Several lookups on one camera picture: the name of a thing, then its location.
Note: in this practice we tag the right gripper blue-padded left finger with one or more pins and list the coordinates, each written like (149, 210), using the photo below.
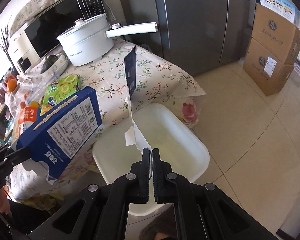
(100, 212)

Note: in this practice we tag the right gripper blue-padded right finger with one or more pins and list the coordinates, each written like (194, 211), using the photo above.
(202, 212)

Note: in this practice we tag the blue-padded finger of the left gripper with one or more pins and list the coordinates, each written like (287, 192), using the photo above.
(15, 157)
(4, 148)

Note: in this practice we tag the blue white milk carton box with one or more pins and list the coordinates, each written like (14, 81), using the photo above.
(55, 137)

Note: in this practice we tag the yellow wrapper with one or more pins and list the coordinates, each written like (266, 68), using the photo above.
(43, 108)

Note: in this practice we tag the green snack bag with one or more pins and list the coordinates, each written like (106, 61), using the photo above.
(61, 89)

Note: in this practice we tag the white plastic trash bin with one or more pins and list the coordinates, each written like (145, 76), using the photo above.
(154, 126)

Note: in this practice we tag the person's left hand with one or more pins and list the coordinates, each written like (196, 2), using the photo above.
(5, 207)

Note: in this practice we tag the brown fuzzy slipper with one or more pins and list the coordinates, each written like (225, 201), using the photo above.
(162, 227)

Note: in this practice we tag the small tangerine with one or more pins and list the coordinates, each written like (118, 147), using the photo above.
(22, 105)

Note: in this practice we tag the large orange fruit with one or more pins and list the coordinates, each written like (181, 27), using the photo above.
(11, 85)

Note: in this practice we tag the white stacked plate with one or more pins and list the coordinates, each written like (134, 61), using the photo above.
(56, 69)

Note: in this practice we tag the white ceramic bowl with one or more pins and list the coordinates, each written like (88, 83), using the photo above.
(55, 64)

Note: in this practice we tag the dark green squash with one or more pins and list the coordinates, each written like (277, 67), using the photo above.
(49, 61)

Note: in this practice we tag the dried branches in vase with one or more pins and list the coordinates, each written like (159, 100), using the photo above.
(5, 43)

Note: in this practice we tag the black microwave oven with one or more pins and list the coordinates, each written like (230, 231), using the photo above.
(43, 31)

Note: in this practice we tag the white electric cooking pot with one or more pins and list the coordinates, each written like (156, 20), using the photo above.
(88, 40)

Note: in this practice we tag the floral tablecloth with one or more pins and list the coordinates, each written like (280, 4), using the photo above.
(157, 80)

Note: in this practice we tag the lower cardboard box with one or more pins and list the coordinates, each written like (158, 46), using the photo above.
(266, 70)

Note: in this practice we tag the cardboard box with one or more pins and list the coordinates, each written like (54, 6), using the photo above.
(277, 34)
(266, 70)

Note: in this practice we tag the grey refrigerator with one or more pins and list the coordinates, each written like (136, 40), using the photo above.
(196, 35)

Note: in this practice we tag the upper cardboard box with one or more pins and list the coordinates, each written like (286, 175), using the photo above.
(277, 34)

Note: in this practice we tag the blue white leaflet box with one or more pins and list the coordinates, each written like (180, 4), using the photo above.
(282, 7)

